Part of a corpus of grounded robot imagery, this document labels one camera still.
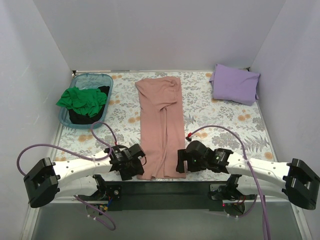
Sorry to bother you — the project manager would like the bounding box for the green t shirt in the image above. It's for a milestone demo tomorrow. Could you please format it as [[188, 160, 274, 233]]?
[[56, 87, 108, 117]]

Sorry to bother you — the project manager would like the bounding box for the folded purple t shirt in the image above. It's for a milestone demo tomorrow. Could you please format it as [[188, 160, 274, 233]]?
[[209, 64, 260, 106]]

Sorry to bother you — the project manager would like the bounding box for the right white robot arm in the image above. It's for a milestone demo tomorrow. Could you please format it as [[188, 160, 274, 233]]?
[[176, 140, 320, 210]]

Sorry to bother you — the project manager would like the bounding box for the teal plastic basket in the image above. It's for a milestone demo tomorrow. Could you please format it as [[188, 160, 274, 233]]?
[[58, 73, 113, 130]]

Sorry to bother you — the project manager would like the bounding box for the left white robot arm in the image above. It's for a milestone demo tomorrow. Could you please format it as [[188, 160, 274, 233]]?
[[23, 144, 146, 208]]

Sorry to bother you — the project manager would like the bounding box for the black t shirt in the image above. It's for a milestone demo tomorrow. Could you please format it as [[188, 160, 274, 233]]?
[[68, 86, 110, 125]]

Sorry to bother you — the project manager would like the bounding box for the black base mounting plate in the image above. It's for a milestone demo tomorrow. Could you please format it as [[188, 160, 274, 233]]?
[[79, 181, 243, 212]]

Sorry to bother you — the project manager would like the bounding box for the pink t shirt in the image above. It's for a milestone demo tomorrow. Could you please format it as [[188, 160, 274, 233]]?
[[135, 76, 186, 180]]

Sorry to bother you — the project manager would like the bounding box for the floral table mat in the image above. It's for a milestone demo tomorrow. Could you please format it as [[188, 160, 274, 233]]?
[[54, 71, 276, 162]]

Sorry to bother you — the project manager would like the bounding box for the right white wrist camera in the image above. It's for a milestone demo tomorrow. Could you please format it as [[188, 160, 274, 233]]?
[[185, 132, 201, 142]]

